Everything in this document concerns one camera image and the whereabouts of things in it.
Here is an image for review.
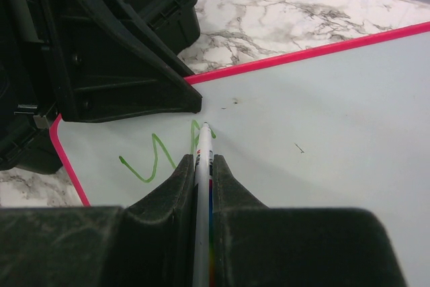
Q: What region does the pink-framed whiteboard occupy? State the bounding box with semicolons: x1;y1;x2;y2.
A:
50;23;429;286

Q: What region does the black plastic toolbox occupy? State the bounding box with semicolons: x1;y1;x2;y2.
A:
0;0;202;175

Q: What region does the white marker pen body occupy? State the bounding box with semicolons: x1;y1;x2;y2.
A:
192;122;213;286

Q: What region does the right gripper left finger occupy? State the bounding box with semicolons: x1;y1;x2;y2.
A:
1;155;194;286

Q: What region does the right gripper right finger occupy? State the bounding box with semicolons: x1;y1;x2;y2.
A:
213;155;406;286

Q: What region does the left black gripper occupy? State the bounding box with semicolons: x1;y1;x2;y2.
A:
1;0;202;129

